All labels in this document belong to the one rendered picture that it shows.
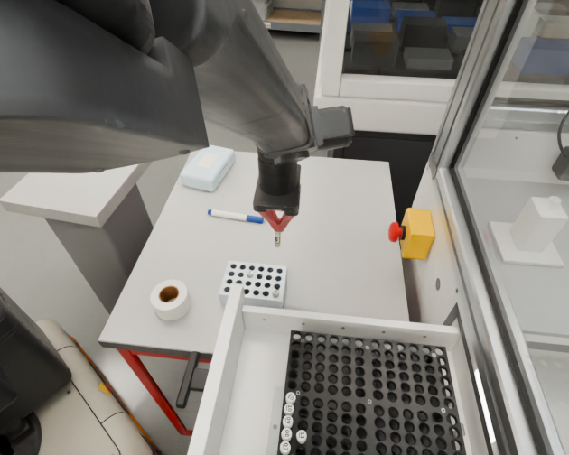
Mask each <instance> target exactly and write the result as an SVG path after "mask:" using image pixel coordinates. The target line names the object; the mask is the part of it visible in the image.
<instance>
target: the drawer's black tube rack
mask: <svg viewBox="0 0 569 455"><path fill-rule="evenodd" d="M307 335H311V336H312V340H310V341H309V340H307V339H306V338H305V337H306V336H307ZM319 337H324V338H325V341H324V342H320V341H319V340H318V338H319ZM331 338H335V339H336V340H338V342H337V343H335V344H334V343H331V341H330V339H331ZM344 339H348V340H349V341H350V344H349V345H345V344H344V343H343V342H342V341H343V340H344ZM356 340H359V341H361V342H362V346H360V347H359V346H357V345H356V344H355V341H356ZM301 342H302V343H303V347H302V357H301V368H300V378H299V389H298V391H296V392H289V391H285V392H288V393H296V394H297V395H298V399H297V409H296V420H295V430H294V450H293V455H467V454H466V450H465V445H464V439H463V435H462V427H461V422H460V417H459V412H458V407H457V403H456V398H455V393H454V389H453V384H452V375H451V370H450V366H449V361H448V357H447V352H446V347H442V346H433V345H425V344H416V343H407V342H399V341H390V340H382V339H365V338H357V337H349V336H340V335H331V334H322V333H314V332H306V331H304V332H303V338H302V339H301ZM372 342H376V343H378V348H373V347H372V346H371V343H372ZM386 343H387V344H389V345H390V346H391V349H386V348H385V347H384V344H386ZM397 345H401V346H403V348H404V350H403V351H401V350H398V349H397V347H396V346H397ZM411 346H413V347H415V348H416V352H412V351H411V350H410V348H409V347H411ZM423 348H428V349H429V351H430V353H429V354H426V353H424V352H423ZM436 349H440V350H441V351H442V352H443V354H442V355H438V354H437V353H436V352H435V350H436ZM440 359H442V360H443V362H444V365H441V360H440ZM442 369H444V370H445V372H446V375H443V371H442ZM444 379H445V380H447V382H448V385H444V381H443V380H444ZM445 389H446V390H448V391H449V392H450V396H449V397H447V395H446V391H445ZM448 401H450V402H451V403H452V408H449V406H448ZM451 417H452V418H453V419H454V420H455V424H452V421H451ZM452 429H454V430H455V431H457V433H458V436H457V437H456V438H455V437H454V436H453V430H452ZM300 430H303V431H305V432H306V434H307V438H306V441H305V443H303V444H301V443H299V442H298V441H297V439H296V434H297V433H298V431H300ZM455 442H458V443H459V445H460V450H456V446H455ZM298 448H303V449H302V450H299V449H298Z"/></svg>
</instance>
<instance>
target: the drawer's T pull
mask: <svg viewBox="0 0 569 455"><path fill-rule="evenodd" d="M200 356H201V353H200V352H199V351H192V353H191V354H190V358H189V361H188V364H187V367H186V370H185V373H184V376H183V380H182V384H181V388H180V391H179V394H178V396H177V400H176V404H175V405H176V408H180V409H184V408H185V407H186V404H187V402H188V398H189V395H190V391H191V390H192V391H196V392H204V388H205V385H206V381H207V377H208V373H209V371H210V370H209V369H204V368H197V366H198V363H199V360H200Z"/></svg>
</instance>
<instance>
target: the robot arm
mask: <svg viewBox="0 0 569 455"><path fill-rule="evenodd" d="M205 123H207V124H209V125H213V126H216V127H218V128H220V129H223V130H225V131H228V132H230V133H232V134H235V135H239V136H241V137H244V138H246V139H248V140H250V141H252V142H254V143H255V145H256V147H257V155H258V157H257V162H258V178H257V185H256V191H255V195H254V199H253V210H254V211H256V212H258V213H259V214H260V215H261V216H262V217H263V218H264V219H265V220H266V221H267V222H268V223H269V225H270V226H271V227H272V229H273V230H274V231H275V232H284V230H285V228H286V227H287V225H288V224H289V222H290V221H291V220H292V219H293V218H294V216H298V214H299V209H300V196H301V184H300V179H301V165H300V164H297V162H299V161H302V160H304V159H306V158H308V157H310V155H309V153H316V152H320V151H326V150H331V149H337V148H342V147H348V146H349V145H350V143H351V139H352V136H353V135H355V132H354V126H353V120H352V114H351V109H350V107H345V106H338V107H326V108H320V109H318V107H317V106H312V107H311V104H310V99H309V94H308V90H307V88H306V86H305V84H301V85H300V84H299V83H296V82H295V81H294V79H293V77H292V75H291V73H290V71H289V69H288V68H287V66H286V65H285V62H284V60H283V58H282V56H281V54H280V52H279V50H278V49H277V48H276V46H275V43H274V41H273V39H272V37H271V35H270V33H269V31H268V30H267V29H266V26H265V24H264V22H263V20H262V18H261V16H260V15H259V13H258V11H257V9H256V7H255V5H254V3H253V1H252V0H0V172H27V173H90V172H95V173H98V172H103V171H105V170H111V169H116V168H121V167H127V166H131V165H136V164H140V163H149V162H153V161H157V160H162V159H165V158H170V157H174V156H177V155H185V154H188V153H191V152H195V151H199V150H201V149H205V148H208V147H210V145H209V140H208V136H207V131H206V126H205ZM276 210H278V211H283V212H284V214H283V216H282V217H281V218H279V217H278V216H277V215H276V213H275V211H276Z"/></svg>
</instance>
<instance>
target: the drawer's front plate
mask: <svg viewBox="0 0 569 455"><path fill-rule="evenodd" d="M243 305H246V298H245V292H244V285H243V284H239V283H233V284H232V285H231V287H230V291H229V297H228V300H227V304H226V308H225V311H224V315H223V318H222V322H221V325H220V329H219V335H218V339H217V343H216V346H215V349H214V353H213V357H212V360H211V364H210V371H209V373H208V377H207V381H206V385H205V388H204V392H203V396H202V398H201V405H200V409H199V412H198V416H197V420H196V423H195V426H194V430H193V434H192V437H191V444H190V448H189V451H188V454H187V455H219V447H220V443H221V439H222V434H223V430H224V425H225V421H226V416H227V412H228V408H229V399H230V395H231V391H232V386H233V382H234V377H235V373H236V369H237V364H238V356H239V351H240V348H241V343H242V339H243V334H244V329H245V327H244V321H243V316H242V308H243Z"/></svg>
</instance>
